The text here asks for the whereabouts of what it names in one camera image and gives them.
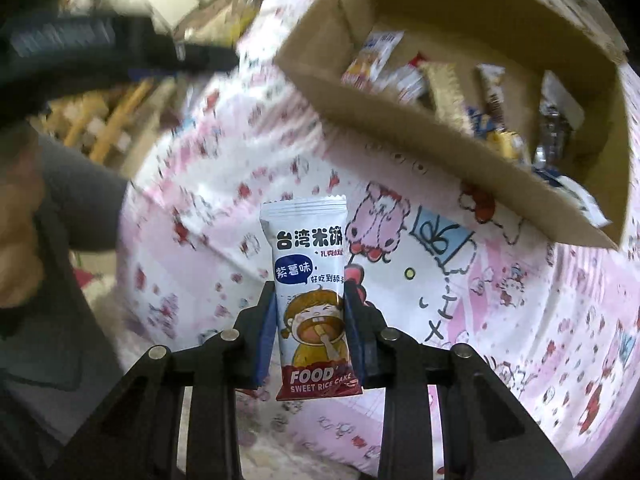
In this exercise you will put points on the yellow wooden chair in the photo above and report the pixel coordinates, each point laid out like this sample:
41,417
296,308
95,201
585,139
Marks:
120,110

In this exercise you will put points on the white grey snack packet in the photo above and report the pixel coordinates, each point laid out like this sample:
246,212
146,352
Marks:
582,200

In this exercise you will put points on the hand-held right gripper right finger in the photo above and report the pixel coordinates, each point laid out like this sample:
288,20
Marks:
356,345

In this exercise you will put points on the white cartoon rice cake packet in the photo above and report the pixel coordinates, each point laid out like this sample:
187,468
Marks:
310,260

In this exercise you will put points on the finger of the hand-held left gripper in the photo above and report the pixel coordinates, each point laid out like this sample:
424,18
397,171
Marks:
195,52

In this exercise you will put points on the brown and white snack packet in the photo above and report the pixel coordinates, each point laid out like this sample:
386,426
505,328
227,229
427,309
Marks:
490,95

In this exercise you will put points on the pink cartoon printed bedsheet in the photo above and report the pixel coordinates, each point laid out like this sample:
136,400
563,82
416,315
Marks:
500,335

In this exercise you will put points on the orange and white snack packet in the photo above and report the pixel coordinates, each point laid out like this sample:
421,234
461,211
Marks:
370,60

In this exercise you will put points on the blue snack packet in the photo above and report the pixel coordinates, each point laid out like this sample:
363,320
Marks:
481,122

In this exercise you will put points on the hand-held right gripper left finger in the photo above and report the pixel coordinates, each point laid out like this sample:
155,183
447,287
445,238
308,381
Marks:
264,350

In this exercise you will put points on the white and red snack packet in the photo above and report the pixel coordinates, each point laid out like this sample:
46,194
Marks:
405,82

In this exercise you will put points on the cardboard box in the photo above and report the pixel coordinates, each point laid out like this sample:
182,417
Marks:
350,110

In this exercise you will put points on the yellow snack packet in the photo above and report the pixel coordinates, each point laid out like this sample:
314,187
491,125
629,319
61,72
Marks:
512,146

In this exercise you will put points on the beige snack bar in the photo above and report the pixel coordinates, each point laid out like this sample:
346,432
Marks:
445,95

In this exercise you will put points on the person's left hand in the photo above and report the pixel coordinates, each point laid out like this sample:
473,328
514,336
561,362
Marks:
17,240

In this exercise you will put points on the person's left forearm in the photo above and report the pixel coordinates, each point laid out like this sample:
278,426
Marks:
75,220

